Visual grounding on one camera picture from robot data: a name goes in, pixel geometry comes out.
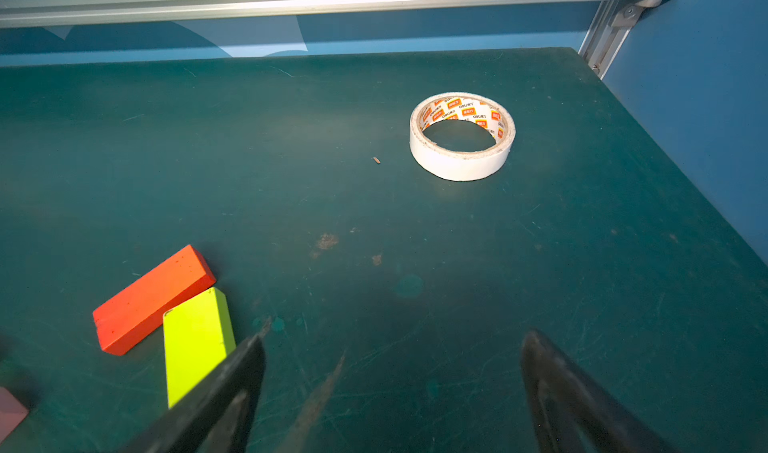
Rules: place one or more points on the pink wood block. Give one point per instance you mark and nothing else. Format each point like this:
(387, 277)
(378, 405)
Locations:
(12, 413)

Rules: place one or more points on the yellow-green wood block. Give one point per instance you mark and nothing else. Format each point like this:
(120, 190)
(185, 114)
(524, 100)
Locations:
(198, 336)

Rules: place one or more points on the white tape roll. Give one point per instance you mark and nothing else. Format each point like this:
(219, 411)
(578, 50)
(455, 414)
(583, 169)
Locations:
(461, 166)

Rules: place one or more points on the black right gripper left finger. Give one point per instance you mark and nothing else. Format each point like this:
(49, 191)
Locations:
(218, 412)

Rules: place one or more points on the red wood block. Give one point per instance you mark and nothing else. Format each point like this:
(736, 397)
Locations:
(135, 312)

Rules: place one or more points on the aluminium corner post right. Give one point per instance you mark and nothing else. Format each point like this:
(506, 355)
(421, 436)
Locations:
(611, 25)

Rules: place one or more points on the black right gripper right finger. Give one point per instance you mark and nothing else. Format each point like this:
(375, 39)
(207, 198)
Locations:
(567, 404)

